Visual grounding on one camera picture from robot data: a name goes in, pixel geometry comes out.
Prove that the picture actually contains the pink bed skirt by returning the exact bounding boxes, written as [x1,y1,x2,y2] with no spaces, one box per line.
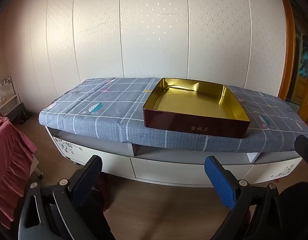
[0,112,37,229]

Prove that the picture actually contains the wooden door frame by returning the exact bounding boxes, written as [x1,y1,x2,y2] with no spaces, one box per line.
[278,0,298,100]

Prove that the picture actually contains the white cabinet drawer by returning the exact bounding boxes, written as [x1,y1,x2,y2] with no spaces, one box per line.
[130,156,256,188]

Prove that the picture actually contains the wooden door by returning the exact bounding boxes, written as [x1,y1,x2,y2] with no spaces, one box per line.
[293,27,308,108]

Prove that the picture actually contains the brown shoe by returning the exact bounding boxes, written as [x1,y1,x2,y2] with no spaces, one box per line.
[93,175,111,213]

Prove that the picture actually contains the person's dark trouser leg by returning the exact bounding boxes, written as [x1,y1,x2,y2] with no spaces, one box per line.
[94,205,113,240]

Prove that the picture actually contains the gold and maroon tin box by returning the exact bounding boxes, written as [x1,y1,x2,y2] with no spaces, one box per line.
[143,77,251,139]

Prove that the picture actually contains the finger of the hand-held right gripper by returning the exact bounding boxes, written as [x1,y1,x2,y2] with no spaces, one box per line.
[294,134,308,175]

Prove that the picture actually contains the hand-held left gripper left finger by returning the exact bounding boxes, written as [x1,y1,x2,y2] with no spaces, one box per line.
[15,155,112,240]

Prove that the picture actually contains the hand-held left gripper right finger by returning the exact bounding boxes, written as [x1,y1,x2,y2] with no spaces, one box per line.
[204,155,294,240]

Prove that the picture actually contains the white floral side shelf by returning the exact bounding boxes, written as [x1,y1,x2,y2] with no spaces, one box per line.
[0,76,32,125]

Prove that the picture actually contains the grey checked printed cloth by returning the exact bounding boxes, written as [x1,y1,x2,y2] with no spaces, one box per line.
[39,77,308,153]

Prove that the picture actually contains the white floral cabinet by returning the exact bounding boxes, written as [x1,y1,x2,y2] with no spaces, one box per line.
[45,126,304,188]

